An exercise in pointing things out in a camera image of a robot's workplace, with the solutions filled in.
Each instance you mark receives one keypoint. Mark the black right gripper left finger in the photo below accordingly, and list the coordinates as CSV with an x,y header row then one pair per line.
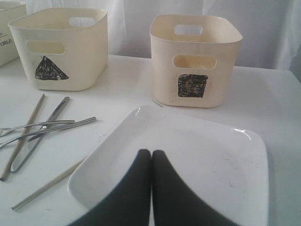
x,y
128,204

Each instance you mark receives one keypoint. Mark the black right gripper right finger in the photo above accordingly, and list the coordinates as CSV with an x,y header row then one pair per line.
x,y
174,203

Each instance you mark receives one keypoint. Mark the steel spoon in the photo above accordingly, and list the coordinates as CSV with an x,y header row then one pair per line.
x,y
70,126

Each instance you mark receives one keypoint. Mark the steel table knife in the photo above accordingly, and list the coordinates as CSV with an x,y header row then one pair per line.
x,y
33,142

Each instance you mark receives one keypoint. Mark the steel fork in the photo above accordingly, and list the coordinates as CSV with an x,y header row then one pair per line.
x,y
5,131

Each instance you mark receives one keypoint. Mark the white square plate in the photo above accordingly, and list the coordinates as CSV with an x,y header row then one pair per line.
x,y
227,167

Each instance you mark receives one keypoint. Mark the cream bin with square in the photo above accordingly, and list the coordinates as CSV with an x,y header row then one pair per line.
x,y
192,58

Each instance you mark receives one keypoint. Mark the cream bin with triangle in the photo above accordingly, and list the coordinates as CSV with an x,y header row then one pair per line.
x,y
62,48

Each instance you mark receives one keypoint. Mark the cream bin with circle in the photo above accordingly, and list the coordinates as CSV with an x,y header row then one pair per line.
x,y
9,11

